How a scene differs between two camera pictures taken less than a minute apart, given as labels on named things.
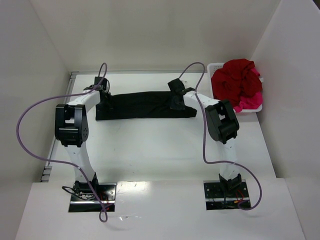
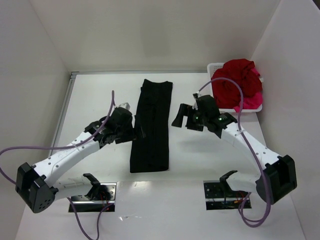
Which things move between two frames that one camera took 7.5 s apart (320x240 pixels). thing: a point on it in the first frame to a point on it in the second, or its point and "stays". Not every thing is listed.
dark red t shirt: x=237 y=78 stays
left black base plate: x=83 y=198 stays
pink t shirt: x=251 y=102 stays
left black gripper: x=102 y=104 to x=132 y=129
